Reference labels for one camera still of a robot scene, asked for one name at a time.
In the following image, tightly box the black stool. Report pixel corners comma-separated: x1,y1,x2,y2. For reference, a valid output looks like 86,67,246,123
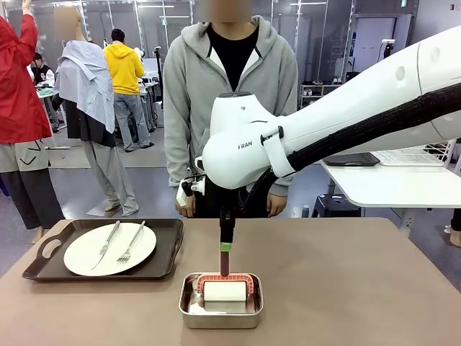
311,193,362,218

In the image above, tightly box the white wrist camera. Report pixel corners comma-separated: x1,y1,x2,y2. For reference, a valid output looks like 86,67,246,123
175,175,207,207

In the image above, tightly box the person's left hand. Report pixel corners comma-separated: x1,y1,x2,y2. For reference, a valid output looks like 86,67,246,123
268,194,287,218

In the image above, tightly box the person's left forearm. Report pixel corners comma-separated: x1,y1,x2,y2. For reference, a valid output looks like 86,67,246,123
268,172,293,198

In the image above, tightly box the person's right forearm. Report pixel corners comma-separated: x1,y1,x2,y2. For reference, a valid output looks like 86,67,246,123
164,118,197,188

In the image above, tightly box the dark brown serving tray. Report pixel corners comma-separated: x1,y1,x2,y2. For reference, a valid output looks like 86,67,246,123
22,218,184,283

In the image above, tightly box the bystander's leg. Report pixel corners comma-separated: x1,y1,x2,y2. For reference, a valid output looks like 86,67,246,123
444,208,461,248

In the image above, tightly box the black braided cable sleeve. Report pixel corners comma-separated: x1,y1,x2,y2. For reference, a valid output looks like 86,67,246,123
246,81,461,219

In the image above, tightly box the shoe shelf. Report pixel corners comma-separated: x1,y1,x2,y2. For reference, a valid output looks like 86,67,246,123
298,77,346,110

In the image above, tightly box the mannequin in striped blue shirt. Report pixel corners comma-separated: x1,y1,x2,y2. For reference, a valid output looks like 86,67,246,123
52,6,140,217

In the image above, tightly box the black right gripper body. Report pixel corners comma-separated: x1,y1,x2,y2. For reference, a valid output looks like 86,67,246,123
205,181,241,217

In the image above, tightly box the person in yellow hoodie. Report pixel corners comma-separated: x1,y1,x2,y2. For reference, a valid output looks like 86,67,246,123
103,28,155,152

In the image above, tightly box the person's right hand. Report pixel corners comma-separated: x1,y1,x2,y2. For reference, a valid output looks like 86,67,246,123
175,197,196,218

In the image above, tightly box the silver table knife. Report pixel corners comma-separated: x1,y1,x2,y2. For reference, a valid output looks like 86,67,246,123
90,220,121,270

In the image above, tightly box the black tray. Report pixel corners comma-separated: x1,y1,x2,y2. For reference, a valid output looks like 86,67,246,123
323,152,382,167

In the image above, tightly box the mannequin in red jacket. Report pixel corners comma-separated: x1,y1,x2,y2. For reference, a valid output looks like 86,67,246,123
0,0,66,244

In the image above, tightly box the white side table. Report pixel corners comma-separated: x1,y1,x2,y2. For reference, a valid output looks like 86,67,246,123
320,149,461,210

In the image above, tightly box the seated person in varsity jacket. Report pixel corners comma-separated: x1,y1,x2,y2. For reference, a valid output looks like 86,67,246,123
30,52,57,87

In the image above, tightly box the pink lint roller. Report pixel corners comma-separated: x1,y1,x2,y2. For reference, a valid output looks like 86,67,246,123
194,251,255,303

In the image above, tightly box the white cable strap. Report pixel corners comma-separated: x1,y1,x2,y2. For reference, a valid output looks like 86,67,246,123
264,125,293,178

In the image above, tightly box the white mannequin base plate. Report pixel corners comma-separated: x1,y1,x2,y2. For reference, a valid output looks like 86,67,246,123
86,203,122,218

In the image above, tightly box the white round plate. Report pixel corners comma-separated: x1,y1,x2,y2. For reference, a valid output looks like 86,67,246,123
63,222,158,277

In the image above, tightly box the person in grey hoodie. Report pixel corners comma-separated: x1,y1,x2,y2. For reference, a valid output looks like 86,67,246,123
162,0,300,219

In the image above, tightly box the rectangular steel container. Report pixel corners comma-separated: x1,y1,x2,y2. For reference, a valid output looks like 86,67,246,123
178,272,264,329

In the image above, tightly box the white wire rack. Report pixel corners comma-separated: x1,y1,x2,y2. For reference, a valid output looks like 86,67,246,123
370,142,457,167

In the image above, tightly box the silver fork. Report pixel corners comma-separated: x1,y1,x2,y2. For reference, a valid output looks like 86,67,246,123
115,220,146,265

